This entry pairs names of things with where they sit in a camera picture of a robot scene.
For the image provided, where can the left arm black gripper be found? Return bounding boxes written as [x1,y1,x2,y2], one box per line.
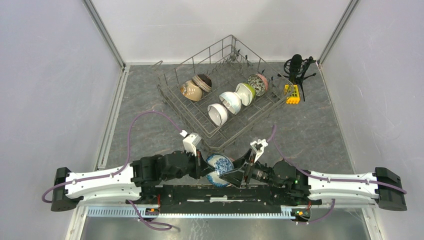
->
[162,147,215,182]

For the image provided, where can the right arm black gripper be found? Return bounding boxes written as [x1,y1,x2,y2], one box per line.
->
[219,149,284,190]

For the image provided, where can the blue floral bowl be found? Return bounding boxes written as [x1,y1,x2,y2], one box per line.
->
[206,153,234,177]

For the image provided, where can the green and white bowl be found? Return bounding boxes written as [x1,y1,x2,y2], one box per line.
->
[235,83,256,106]

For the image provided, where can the grey wire dish rack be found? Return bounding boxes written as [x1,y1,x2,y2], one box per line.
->
[152,34,294,153]

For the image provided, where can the brown rimmed cream bowl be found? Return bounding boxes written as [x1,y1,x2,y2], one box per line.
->
[191,73,212,93]

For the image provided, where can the floral brown patterned bowl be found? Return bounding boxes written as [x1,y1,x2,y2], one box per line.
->
[247,73,269,97]

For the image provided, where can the pink bowl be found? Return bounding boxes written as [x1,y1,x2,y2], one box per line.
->
[206,171,231,187]

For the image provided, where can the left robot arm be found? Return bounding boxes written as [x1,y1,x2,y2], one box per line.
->
[50,150,215,212]

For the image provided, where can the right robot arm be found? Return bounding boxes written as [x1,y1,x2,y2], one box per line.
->
[218,150,407,212]

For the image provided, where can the yellow block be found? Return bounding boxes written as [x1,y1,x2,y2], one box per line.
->
[284,84,301,105]

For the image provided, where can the black microphone on tripod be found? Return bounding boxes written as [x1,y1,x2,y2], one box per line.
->
[277,54,317,101]

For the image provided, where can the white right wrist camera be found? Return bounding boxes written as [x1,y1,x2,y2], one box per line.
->
[250,139,268,163]

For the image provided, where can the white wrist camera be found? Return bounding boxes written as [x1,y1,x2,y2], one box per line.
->
[179,130,202,157]
[250,139,268,163]

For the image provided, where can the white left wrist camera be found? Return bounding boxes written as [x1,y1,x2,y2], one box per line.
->
[179,130,202,157]

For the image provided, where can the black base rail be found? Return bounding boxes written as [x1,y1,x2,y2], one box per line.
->
[133,184,323,214]

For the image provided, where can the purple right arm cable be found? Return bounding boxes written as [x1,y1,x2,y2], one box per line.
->
[266,124,408,226]

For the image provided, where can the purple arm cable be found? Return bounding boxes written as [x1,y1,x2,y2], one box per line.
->
[41,110,186,231]
[266,124,408,226]

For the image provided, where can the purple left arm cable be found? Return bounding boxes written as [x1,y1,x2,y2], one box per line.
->
[41,110,186,231]

